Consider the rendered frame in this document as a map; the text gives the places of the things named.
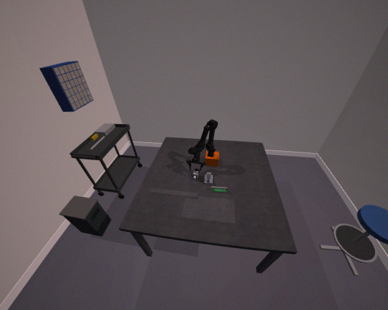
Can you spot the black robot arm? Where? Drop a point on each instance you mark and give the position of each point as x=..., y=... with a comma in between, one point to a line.
x=210, y=126

